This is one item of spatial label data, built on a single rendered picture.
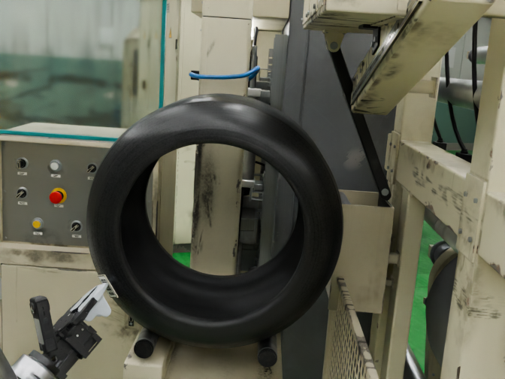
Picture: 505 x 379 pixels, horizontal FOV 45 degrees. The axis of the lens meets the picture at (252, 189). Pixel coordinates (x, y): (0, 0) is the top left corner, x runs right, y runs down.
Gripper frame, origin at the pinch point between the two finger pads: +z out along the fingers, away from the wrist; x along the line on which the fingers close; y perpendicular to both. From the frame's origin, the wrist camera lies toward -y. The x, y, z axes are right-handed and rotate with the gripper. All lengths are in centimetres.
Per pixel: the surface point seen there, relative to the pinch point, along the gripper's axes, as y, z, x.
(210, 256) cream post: 22.9, 32.2, -16.4
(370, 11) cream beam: -17, 43, 67
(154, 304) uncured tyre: 10.1, 3.5, 6.9
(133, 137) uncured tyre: -20.2, 23.2, 13.5
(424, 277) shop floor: 242, 231, -178
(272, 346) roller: 34.9, 13.3, 16.8
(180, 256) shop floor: 119, 143, -295
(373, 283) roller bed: 53, 48, 14
